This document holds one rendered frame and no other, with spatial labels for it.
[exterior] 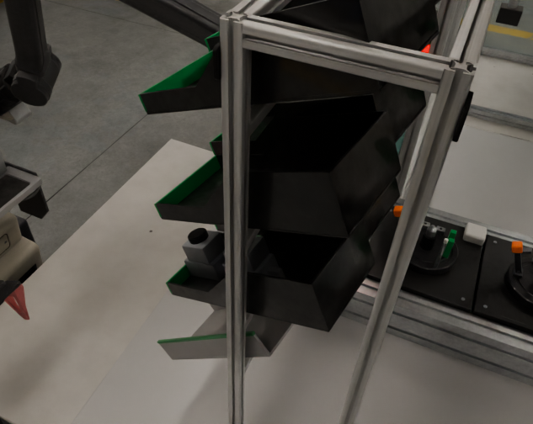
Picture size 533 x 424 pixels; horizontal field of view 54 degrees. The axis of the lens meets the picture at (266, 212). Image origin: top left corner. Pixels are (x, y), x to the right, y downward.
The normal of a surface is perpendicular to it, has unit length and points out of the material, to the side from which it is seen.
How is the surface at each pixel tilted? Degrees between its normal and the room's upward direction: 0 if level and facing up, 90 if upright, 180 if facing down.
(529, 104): 0
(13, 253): 8
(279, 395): 0
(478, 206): 0
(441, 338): 90
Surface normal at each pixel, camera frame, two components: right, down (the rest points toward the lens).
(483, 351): -0.39, 0.62
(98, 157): 0.04, -0.73
